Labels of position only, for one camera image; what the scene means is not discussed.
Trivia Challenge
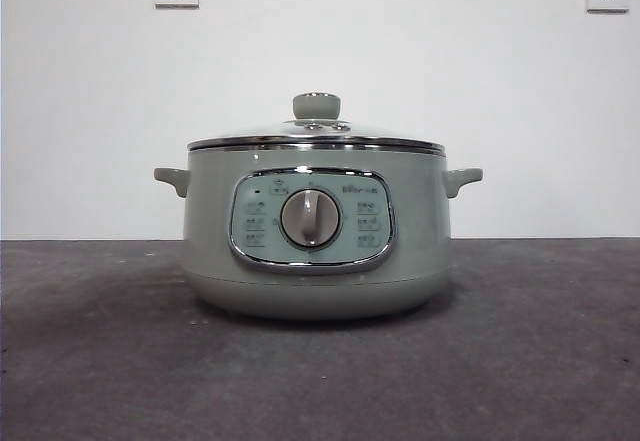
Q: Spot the sage green electric pot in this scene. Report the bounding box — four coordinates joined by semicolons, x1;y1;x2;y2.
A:
152;146;485;322

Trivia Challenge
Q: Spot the glass lid with green knob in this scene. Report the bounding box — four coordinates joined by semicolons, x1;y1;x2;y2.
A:
187;91;447;155

